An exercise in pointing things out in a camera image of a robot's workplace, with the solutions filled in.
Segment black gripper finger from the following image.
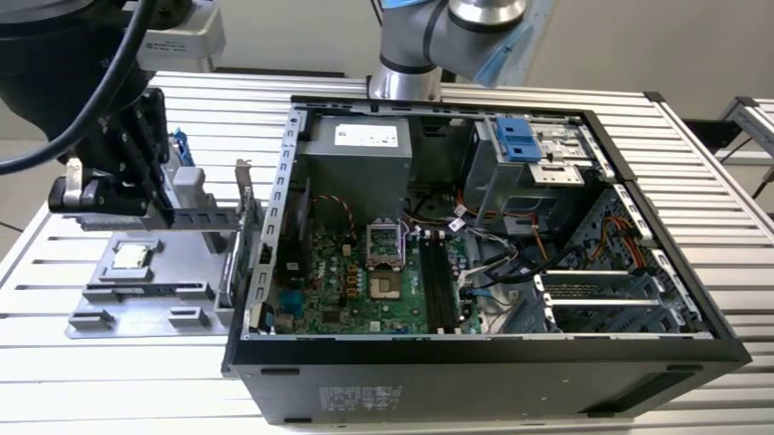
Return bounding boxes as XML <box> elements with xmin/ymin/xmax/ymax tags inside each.
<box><xmin>119</xmin><ymin>88</ymin><xmax>169</xmax><ymax>180</ymax></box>
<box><xmin>50</xmin><ymin>151</ymin><xmax>177</xmax><ymax>229</ymax></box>

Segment RAM slot white clips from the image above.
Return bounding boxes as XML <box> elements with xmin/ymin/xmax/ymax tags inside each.
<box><xmin>438</xmin><ymin>230</ymin><xmax>462</xmax><ymax>336</ymax></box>
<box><xmin>422</xmin><ymin>230</ymin><xmax>445</xmax><ymax>336</ymax></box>

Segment hard disk in blue carrier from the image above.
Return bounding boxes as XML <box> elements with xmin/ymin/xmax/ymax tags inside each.
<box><xmin>157</xmin><ymin>128</ymin><xmax>196</xmax><ymax>169</ymax></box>

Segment silver CPU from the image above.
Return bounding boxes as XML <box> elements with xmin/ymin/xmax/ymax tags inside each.
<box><xmin>113</xmin><ymin>243</ymin><xmax>150</xmax><ymax>268</ymax></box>

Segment grey parts rack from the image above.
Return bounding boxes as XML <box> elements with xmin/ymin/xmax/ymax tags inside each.
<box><xmin>62</xmin><ymin>165</ymin><xmax>266</xmax><ymax>340</ymax></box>

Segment graphics card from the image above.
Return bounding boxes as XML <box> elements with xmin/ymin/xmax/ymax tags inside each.
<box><xmin>216</xmin><ymin>157</ymin><xmax>264</xmax><ymax>309</ymax></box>

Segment grey power supply unit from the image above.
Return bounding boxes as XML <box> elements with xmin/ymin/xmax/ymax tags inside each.
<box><xmin>298</xmin><ymin>115</ymin><xmax>416</xmax><ymax>223</ymax></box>

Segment green motherboard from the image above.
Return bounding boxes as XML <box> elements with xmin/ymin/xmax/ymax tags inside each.
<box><xmin>270</xmin><ymin>221</ymin><xmax>484</xmax><ymax>336</ymax></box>

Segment metal socket cover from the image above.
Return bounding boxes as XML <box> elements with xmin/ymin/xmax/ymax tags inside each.
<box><xmin>366</xmin><ymin>219</ymin><xmax>406</xmax><ymax>271</ymax></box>

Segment CPU socket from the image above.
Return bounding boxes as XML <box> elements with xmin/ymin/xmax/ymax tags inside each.
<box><xmin>366</xmin><ymin>270</ymin><xmax>405</xmax><ymax>301</ymax></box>

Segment grey optical drive cage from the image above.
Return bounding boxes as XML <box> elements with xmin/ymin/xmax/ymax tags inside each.
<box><xmin>464</xmin><ymin>115</ymin><xmax>605</xmax><ymax>237</ymax></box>

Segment blue drive latch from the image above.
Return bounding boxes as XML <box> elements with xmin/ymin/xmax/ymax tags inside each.
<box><xmin>493</xmin><ymin>116</ymin><xmax>542</xmax><ymax>162</ymax></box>

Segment black open PC case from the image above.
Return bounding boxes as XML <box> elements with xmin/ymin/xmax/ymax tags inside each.
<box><xmin>220</xmin><ymin>92</ymin><xmax>755</xmax><ymax>427</ymax></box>

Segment metal slat side table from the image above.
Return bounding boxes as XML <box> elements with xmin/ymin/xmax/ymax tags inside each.
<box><xmin>712</xmin><ymin>94</ymin><xmax>774</xmax><ymax>200</ymax></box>

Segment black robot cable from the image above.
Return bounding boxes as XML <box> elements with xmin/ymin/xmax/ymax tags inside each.
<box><xmin>0</xmin><ymin>0</ymin><xmax>159</xmax><ymax>177</ymax></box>

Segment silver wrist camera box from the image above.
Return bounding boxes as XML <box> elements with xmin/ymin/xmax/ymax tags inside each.
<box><xmin>134</xmin><ymin>6</ymin><xmax>225</xmax><ymax>73</ymax></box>

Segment twisted fan wire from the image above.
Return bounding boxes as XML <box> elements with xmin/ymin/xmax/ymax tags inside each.
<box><xmin>310</xmin><ymin>194</ymin><xmax>358</xmax><ymax>240</ymax></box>

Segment locking lever wire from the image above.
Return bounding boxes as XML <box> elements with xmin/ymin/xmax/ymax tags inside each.
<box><xmin>393</xmin><ymin>220</ymin><xmax>406</xmax><ymax>271</ymax></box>

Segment white green purple wires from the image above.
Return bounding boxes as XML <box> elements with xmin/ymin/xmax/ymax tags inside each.
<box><xmin>456</xmin><ymin>253</ymin><xmax>524</xmax><ymax>285</ymax></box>

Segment orange red wire bundle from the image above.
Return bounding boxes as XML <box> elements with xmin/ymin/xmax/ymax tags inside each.
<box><xmin>456</xmin><ymin>188</ymin><xmax>550</xmax><ymax>264</ymax></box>

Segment thick black cable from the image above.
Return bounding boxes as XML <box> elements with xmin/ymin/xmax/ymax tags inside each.
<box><xmin>482</xmin><ymin>235</ymin><xmax>591</xmax><ymax>289</ymax></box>

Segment orange yellow power wires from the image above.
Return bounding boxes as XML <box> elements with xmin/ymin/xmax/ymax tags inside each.
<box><xmin>583</xmin><ymin>216</ymin><xmax>643</xmax><ymax>276</ymax></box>

